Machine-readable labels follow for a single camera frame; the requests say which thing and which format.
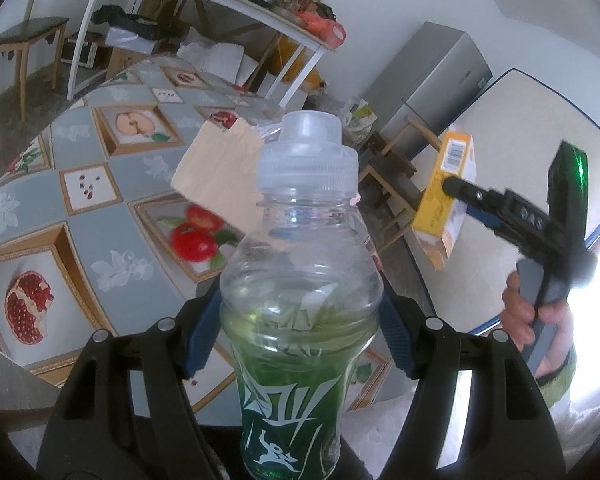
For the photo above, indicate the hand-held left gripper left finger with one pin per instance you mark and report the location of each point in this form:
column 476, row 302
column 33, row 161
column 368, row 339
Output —
column 202, row 332

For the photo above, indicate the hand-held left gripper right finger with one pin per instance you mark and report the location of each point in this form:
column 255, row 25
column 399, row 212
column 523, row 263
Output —
column 397, row 332

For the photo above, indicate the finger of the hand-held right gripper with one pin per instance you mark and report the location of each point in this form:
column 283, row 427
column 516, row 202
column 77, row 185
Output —
column 472, row 192
column 480, row 217

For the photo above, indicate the yellow cardboard box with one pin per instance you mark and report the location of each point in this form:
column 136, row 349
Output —
column 437, row 200

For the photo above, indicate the clear bottle with green label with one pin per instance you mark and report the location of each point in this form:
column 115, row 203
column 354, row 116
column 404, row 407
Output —
column 300, row 270

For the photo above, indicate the person's right forearm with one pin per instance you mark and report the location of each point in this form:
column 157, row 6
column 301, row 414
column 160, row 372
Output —
column 560, row 375

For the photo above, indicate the person's right hand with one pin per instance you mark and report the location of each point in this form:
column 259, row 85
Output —
column 555, row 317

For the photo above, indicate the grey refrigerator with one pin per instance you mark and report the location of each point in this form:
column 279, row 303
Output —
column 430, row 85

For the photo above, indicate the green and white paper package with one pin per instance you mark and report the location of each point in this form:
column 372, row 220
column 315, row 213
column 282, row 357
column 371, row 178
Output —
column 360, row 115

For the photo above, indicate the brown paper bag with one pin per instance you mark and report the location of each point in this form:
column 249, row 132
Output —
column 215, row 170

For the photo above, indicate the fruit print tablecloth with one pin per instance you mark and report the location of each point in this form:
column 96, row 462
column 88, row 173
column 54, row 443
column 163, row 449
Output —
column 95, row 210

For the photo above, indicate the yellow bag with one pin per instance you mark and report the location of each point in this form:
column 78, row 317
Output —
column 300, row 67

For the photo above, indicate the orange plastic bag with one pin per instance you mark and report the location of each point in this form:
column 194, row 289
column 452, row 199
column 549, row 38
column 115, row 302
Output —
column 325, row 30

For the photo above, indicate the white plastic bag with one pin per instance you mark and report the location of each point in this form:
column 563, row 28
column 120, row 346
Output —
column 215, row 57

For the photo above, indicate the black bag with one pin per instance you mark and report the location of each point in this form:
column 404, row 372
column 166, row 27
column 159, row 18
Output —
column 130, row 22

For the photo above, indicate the wooden chair with dark seat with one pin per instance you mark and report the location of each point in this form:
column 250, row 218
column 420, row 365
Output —
column 30, row 27

